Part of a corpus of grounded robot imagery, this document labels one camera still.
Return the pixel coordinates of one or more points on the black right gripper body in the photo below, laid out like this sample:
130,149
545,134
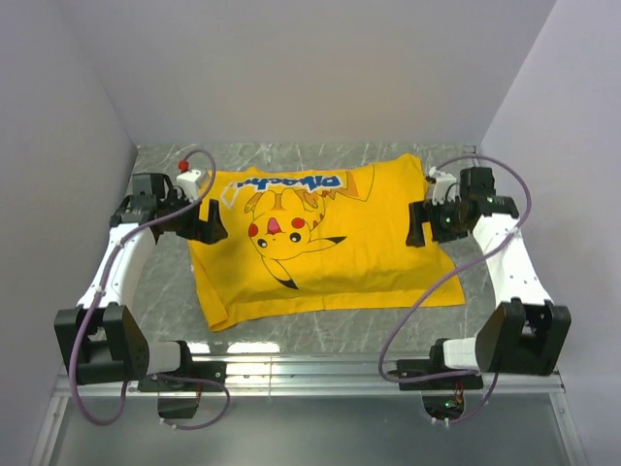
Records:
445,222

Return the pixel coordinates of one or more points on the yellow printed pillowcase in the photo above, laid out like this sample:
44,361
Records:
319,240

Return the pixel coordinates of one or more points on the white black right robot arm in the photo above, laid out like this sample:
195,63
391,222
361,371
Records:
526,332

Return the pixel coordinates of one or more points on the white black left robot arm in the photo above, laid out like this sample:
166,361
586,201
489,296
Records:
99,339

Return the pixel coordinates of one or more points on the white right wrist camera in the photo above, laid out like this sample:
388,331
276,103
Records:
444,186

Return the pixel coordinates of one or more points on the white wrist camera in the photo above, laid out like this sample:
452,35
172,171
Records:
444,186
192,182

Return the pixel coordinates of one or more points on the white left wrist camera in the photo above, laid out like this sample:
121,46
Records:
192,182

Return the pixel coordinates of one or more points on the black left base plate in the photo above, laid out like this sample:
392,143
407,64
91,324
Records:
179,393

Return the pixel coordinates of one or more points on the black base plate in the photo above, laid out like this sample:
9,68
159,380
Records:
179,393
417,378

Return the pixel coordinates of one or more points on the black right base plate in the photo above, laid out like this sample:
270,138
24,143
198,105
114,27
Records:
417,378

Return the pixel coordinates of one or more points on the aluminium front mounting rail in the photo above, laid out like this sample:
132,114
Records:
325,374

